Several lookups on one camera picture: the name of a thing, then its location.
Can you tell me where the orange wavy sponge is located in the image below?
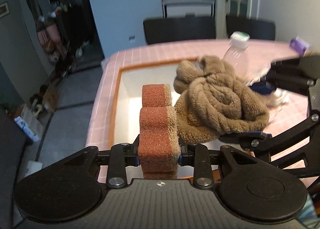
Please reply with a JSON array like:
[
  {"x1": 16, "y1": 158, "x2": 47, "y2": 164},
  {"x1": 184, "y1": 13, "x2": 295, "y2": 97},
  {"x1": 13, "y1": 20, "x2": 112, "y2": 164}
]
[{"x1": 138, "y1": 84, "x2": 181, "y2": 180}]

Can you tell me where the brown fluffy towel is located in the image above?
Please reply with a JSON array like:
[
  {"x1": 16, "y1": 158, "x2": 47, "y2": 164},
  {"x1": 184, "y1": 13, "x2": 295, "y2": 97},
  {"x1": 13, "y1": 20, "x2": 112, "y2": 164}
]
[{"x1": 174, "y1": 55, "x2": 270, "y2": 144}]

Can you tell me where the clear plastic water bottle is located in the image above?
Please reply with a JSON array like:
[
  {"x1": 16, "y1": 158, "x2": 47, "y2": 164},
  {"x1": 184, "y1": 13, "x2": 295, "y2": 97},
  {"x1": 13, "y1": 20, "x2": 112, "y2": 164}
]
[{"x1": 222, "y1": 31, "x2": 270, "y2": 86}]

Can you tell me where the purple tissue pack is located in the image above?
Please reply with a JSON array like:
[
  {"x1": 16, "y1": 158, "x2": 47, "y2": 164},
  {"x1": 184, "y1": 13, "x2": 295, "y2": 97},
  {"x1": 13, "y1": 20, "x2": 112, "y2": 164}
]
[{"x1": 290, "y1": 36, "x2": 310, "y2": 56}]

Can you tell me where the orange storage box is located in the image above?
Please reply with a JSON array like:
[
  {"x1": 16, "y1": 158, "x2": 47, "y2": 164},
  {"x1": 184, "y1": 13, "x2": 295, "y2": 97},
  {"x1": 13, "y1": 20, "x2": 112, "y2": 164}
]
[{"x1": 107, "y1": 56, "x2": 253, "y2": 179}]

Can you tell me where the pink checkered tablecloth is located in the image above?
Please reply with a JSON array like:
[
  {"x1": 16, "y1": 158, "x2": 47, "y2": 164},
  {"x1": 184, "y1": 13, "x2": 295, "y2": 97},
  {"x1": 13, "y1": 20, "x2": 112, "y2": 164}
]
[{"x1": 85, "y1": 38, "x2": 320, "y2": 194}]

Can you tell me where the black chair right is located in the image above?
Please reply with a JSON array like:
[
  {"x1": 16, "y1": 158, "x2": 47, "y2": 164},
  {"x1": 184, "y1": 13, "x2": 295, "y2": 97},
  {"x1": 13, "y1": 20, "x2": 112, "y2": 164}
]
[{"x1": 226, "y1": 15, "x2": 276, "y2": 41}]

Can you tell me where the black chair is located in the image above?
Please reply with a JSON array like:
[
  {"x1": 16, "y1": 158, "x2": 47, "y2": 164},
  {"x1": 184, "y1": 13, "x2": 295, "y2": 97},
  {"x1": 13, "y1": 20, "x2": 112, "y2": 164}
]
[
  {"x1": 226, "y1": 15, "x2": 276, "y2": 41},
  {"x1": 143, "y1": 16, "x2": 216, "y2": 45}
]

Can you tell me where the black chair left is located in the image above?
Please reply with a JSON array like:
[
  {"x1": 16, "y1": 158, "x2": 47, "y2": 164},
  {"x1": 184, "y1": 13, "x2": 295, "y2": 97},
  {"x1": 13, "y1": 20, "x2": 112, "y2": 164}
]
[{"x1": 143, "y1": 16, "x2": 216, "y2": 45}]

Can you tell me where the white cabinet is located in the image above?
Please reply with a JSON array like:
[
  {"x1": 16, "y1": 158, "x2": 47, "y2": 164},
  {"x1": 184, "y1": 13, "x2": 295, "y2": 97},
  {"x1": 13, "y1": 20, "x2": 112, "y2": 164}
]
[{"x1": 162, "y1": 0, "x2": 215, "y2": 18}]

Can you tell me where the dark shoe shelf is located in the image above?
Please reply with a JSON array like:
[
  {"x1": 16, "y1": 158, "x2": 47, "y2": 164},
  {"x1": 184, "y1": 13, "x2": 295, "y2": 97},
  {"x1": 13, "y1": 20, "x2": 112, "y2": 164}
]
[{"x1": 24, "y1": 0, "x2": 106, "y2": 89}]

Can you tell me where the small framed picture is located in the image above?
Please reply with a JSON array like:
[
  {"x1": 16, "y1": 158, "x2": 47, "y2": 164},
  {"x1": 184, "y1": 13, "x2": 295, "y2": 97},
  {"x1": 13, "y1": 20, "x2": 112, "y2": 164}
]
[{"x1": 0, "y1": 2, "x2": 10, "y2": 18}]

